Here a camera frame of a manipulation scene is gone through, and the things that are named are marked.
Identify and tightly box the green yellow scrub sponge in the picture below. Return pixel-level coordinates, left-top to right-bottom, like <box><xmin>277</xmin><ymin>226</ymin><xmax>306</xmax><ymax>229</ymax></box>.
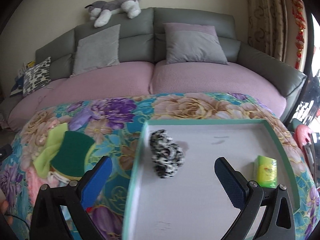
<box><xmin>50</xmin><ymin>131</ymin><xmax>95</xmax><ymax>180</ymax></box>

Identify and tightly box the green tissue pack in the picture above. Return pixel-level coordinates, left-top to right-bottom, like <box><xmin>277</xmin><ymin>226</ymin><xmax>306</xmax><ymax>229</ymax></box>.
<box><xmin>254</xmin><ymin>155</ymin><xmax>278</xmax><ymax>189</ymax></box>

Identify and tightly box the lime green cloth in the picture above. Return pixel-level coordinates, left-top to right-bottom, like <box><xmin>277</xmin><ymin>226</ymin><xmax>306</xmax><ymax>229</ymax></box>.
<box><xmin>33</xmin><ymin>122</ymin><xmax>68</xmax><ymax>178</ymax></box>

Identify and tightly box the black white leopard scrunchie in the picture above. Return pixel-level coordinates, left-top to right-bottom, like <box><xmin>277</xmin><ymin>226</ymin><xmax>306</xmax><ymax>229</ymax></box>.
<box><xmin>149</xmin><ymin>129</ymin><xmax>185</xmax><ymax>179</ymax></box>

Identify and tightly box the red tape roll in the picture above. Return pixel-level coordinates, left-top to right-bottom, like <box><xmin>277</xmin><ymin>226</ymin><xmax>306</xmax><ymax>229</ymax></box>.
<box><xmin>86</xmin><ymin>206</ymin><xmax>94</xmax><ymax>213</ymax></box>

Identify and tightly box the pink fluffy towel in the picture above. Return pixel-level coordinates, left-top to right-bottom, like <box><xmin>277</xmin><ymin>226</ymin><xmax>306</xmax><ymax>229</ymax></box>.
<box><xmin>26</xmin><ymin>167</ymin><xmax>59</xmax><ymax>206</ymax></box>

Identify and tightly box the person's left hand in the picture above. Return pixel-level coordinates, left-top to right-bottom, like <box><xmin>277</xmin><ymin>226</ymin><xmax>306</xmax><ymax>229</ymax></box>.
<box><xmin>0</xmin><ymin>200</ymin><xmax>13</xmax><ymax>225</ymax></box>

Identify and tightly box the teal shallow cardboard tray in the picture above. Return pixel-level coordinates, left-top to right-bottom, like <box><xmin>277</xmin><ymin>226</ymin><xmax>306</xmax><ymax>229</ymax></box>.
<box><xmin>122</xmin><ymin>119</ymin><xmax>300</xmax><ymax>239</ymax></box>

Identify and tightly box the floral blue purple blanket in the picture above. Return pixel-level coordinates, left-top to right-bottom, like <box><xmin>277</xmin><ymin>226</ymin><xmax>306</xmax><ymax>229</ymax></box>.
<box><xmin>1</xmin><ymin>93</ymin><xmax>319</xmax><ymax>239</ymax></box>

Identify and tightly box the red plastic stool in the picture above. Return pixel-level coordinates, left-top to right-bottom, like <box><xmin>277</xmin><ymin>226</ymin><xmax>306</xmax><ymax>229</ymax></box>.
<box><xmin>293</xmin><ymin>124</ymin><xmax>314</xmax><ymax>162</ymax></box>

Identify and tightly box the black white patterned pillow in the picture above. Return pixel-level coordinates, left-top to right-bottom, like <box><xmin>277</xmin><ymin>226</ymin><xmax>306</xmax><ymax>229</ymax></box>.
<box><xmin>23</xmin><ymin>57</ymin><xmax>51</xmax><ymax>97</ymax></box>

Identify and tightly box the blue book on sofa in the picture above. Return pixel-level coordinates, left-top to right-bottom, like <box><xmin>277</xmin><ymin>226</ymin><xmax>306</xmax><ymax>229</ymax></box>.
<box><xmin>10</xmin><ymin>75</ymin><xmax>24</xmax><ymax>97</ymax></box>

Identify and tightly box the grey left throw pillow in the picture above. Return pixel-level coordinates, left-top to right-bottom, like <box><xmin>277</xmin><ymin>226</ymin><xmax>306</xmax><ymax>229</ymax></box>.
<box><xmin>71</xmin><ymin>24</ymin><xmax>120</xmax><ymax>77</ymax></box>

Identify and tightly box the grey sofa with pink cover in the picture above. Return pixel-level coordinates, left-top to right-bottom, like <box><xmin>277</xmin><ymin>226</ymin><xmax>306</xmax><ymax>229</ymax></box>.
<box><xmin>1</xmin><ymin>8</ymin><xmax>306</xmax><ymax>131</ymax></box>

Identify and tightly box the grey pink right throw pillow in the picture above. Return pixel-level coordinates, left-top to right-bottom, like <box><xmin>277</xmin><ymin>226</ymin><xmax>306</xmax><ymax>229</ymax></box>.
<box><xmin>164</xmin><ymin>23</ymin><xmax>228</xmax><ymax>64</ymax></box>

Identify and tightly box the beige patterned curtain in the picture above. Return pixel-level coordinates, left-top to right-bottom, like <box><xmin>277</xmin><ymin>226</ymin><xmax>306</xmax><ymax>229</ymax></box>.
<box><xmin>248</xmin><ymin>0</ymin><xmax>296</xmax><ymax>65</ymax></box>

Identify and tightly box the grey husky plush toy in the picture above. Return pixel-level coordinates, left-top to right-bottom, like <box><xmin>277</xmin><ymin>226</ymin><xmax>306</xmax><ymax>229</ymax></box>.
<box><xmin>85</xmin><ymin>0</ymin><xmax>142</xmax><ymax>28</ymax></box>

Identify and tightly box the red hanging decoration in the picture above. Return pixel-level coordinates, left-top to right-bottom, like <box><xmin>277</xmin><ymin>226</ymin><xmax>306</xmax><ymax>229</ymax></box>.
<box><xmin>289</xmin><ymin>0</ymin><xmax>308</xmax><ymax>72</ymax></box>

